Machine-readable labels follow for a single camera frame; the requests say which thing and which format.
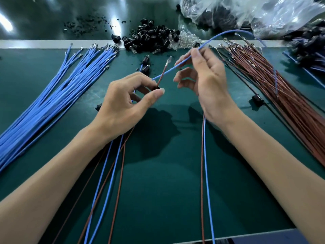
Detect heap of capped blue wires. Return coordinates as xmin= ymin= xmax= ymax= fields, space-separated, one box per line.
xmin=282 ymin=20 xmax=325 ymax=89

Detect pile of clear bulbs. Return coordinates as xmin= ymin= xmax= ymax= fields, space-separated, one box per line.
xmin=152 ymin=32 xmax=203 ymax=52

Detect long blue wire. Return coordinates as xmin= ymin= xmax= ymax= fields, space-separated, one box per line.
xmin=151 ymin=29 xmax=279 ymax=95

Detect dark brown wire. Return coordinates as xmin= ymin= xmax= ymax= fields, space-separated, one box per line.
xmin=52 ymin=148 xmax=106 ymax=244

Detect clear plastic bag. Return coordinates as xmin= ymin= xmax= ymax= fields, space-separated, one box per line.
xmin=176 ymin=0 xmax=325 ymax=40

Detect person's left hand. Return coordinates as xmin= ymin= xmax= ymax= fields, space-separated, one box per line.
xmin=93 ymin=72 xmax=165 ymax=146

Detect brown wire with metal terminal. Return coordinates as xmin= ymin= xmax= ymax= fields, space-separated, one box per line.
xmin=155 ymin=56 xmax=174 ymax=87

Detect black cap on dark wire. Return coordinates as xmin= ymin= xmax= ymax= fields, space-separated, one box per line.
xmin=252 ymin=94 xmax=265 ymax=107

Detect pile of black caps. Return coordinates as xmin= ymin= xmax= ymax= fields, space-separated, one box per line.
xmin=111 ymin=19 xmax=181 ymax=54

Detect person's right forearm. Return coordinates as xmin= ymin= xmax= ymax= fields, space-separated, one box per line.
xmin=223 ymin=110 xmax=325 ymax=244

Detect scattered black crumbs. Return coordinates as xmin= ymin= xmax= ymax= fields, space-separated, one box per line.
xmin=62 ymin=15 xmax=132 ymax=36

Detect bundle of blue wires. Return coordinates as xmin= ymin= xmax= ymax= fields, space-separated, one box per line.
xmin=0 ymin=43 xmax=120 ymax=173

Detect person's right hand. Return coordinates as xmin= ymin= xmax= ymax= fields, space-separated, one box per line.
xmin=173 ymin=48 xmax=242 ymax=125

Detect bundle of brown wires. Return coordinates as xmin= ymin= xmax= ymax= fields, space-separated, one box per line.
xmin=216 ymin=38 xmax=325 ymax=167

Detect person's left forearm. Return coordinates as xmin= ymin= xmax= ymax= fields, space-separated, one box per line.
xmin=0 ymin=123 xmax=116 ymax=244

